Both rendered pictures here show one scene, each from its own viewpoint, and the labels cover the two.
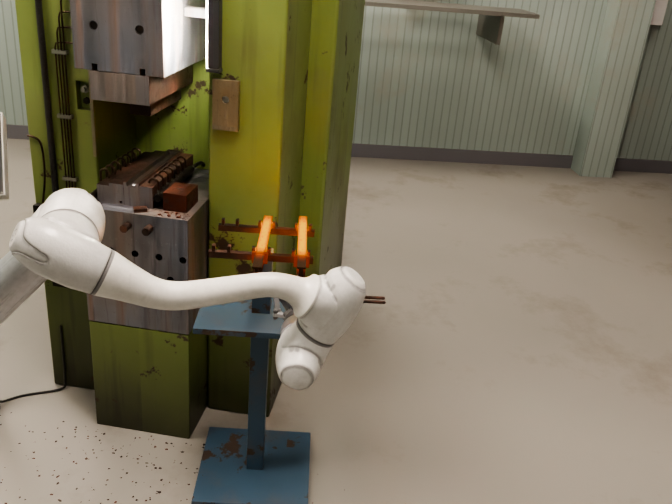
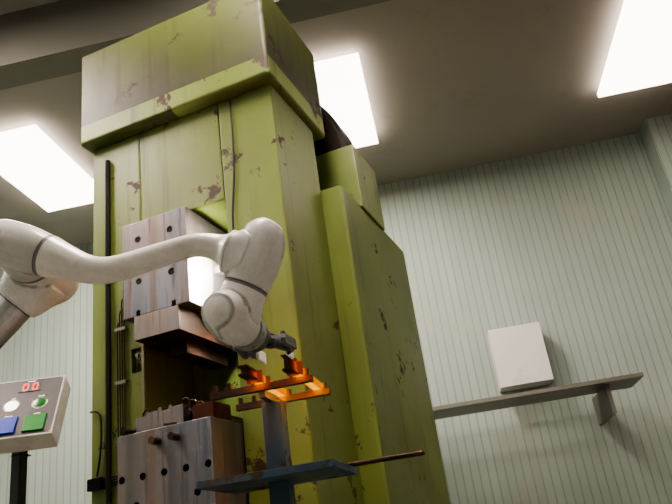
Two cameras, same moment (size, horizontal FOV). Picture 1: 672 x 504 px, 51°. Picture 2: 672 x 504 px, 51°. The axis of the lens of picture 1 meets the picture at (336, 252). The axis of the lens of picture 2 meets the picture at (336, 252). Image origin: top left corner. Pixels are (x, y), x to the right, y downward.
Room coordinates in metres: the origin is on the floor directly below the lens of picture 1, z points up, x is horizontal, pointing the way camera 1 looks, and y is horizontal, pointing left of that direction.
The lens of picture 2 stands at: (0.00, -0.51, 0.43)
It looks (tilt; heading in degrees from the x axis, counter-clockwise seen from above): 23 degrees up; 13
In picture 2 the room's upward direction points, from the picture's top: 8 degrees counter-clockwise
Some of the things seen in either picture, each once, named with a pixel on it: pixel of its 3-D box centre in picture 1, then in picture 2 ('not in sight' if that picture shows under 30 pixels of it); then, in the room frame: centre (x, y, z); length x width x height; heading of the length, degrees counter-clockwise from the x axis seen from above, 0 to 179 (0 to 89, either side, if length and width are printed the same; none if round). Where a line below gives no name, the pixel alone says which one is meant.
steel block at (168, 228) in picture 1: (165, 241); (210, 496); (2.46, 0.66, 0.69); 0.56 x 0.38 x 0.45; 174
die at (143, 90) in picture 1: (145, 77); (188, 335); (2.45, 0.71, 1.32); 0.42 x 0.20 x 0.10; 174
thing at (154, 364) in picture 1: (167, 343); not in sight; (2.46, 0.66, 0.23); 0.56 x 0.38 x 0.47; 174
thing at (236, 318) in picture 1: (261, 311); (280, 477); (2.03, 0.23, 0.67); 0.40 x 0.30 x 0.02; 93
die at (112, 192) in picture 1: (148, 175); (192, 425); (2.45, 0.71, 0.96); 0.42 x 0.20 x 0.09; 174
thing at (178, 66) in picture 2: not in sight; (203, 91); (2.62, 0.65, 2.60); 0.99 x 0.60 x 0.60; 84
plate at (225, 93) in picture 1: (225, 105); not in sight; (2.34, 0.41, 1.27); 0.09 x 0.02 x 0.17; 84
